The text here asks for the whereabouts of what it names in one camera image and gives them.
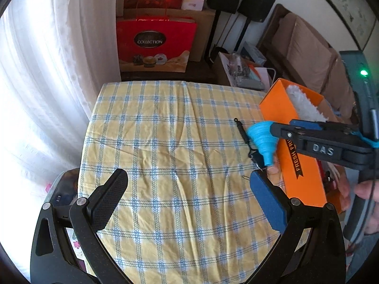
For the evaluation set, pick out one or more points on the dark storage bin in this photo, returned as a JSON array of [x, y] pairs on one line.
[[62, 189]]

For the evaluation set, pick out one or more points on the blue silicone funnel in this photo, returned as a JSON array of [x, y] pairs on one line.
[[263, 142]]

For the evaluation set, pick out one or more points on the orange cardboard box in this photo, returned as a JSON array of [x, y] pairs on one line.
[[278, 103]]

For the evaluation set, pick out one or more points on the brown sofa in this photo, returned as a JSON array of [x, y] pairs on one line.
[[308, 50]]

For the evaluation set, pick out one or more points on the red gift box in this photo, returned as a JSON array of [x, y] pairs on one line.
[[154, 41]]

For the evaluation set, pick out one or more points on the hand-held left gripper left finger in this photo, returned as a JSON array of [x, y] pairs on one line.
[[109, 195]]

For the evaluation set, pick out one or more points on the white fluffy duster head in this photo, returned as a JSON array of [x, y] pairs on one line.
[[305, 103]]

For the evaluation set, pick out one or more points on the illustrated paper sheet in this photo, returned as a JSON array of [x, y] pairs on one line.
[[75, 245]]

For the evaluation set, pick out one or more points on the clear plastic bag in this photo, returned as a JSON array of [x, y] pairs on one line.
[[234, 65]]

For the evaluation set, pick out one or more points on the person's right hand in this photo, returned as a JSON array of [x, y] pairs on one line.
[[367, 189]]

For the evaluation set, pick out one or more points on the framed painting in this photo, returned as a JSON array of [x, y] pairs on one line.
[[349, 3]]

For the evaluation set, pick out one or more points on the yellow blue checked tablecloth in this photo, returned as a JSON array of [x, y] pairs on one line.
[[162, 153]]

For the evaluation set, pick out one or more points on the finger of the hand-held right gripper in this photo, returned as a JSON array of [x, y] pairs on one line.
[[308, 124], [322, 149]]

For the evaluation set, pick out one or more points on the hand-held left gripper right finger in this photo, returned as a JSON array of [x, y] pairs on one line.
[[266, 201]]

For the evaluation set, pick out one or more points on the white curtain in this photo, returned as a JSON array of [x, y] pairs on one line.
[[44, 80]]

